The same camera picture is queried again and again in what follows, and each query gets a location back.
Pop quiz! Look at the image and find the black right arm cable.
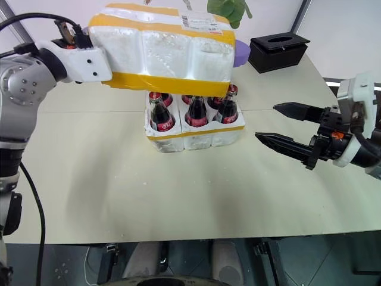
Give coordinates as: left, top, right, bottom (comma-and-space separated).
350, 118, 381, 159

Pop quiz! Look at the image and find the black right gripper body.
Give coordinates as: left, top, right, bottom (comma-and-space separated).
317, 106, 355, 163

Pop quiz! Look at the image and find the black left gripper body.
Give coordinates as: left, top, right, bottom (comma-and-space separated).
54, 20, 92, 51

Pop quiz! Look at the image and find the dark window frame bar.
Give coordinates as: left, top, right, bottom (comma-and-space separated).
0, 0, 30, 45
291, 0, 314, 34

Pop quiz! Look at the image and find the white foam bottle tray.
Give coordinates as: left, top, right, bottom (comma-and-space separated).
144, 89, 246, 154

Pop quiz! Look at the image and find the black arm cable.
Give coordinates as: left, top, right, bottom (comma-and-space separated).
350, 118, 381, 159
0, 12, 80, 286

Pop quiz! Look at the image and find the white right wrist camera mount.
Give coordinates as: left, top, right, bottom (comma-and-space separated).
332, 70, 381, 167

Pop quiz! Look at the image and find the black tissue box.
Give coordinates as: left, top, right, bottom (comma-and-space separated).
247, 33, 311, 74

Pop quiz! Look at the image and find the green leafy plant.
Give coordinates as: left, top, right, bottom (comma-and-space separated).
207, 0, 254, 30

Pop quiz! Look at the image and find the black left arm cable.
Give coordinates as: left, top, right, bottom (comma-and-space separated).
0, 12, 80, 286

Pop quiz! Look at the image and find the black table leg bracket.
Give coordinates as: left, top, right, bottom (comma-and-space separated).
252, 239, 284, 286
97, 242, 120, 284

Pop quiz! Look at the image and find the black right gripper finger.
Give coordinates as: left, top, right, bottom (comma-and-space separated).
254, 131, 321, 171
273, 101, 324, 123

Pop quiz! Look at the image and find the white foam lid yellow tape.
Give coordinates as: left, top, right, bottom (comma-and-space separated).
89, 2, 237, 98

